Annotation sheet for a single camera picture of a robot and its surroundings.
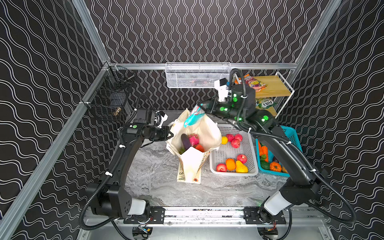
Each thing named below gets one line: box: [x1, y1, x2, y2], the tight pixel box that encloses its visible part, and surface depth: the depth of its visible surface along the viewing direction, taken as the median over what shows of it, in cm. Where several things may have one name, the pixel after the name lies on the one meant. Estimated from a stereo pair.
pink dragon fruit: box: [189, 133, 200, 147], surface depth 95 cm
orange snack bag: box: [244, 74, 268, 92], surface depth 87 cm
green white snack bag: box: [255, 97, 278, 109], surface depth 102 cm
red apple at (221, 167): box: [216, 163, 227, 172], surface depth 87 cm
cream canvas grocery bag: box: [166, 108, 222, 184], surface depth 80 cm
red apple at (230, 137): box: [226, 133, 235, 142], surface depth 100 cm
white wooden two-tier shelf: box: [233, 71, 295, 119], surface depth 90 cm
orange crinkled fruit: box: [225, 158, 237, 171], surface depth 89 cm
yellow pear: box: [235, 160, 249, 173], surface depth 87 cm
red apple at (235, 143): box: [231, 138, 241, 149], surface depth 97 cm
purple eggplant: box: [181, 133, 192, 150], surface depth 94 cm
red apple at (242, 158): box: [236, 154, 248, 164], surface depth 92 cm
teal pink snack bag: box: [183, 104, 206, 128], surface depth 63 cm
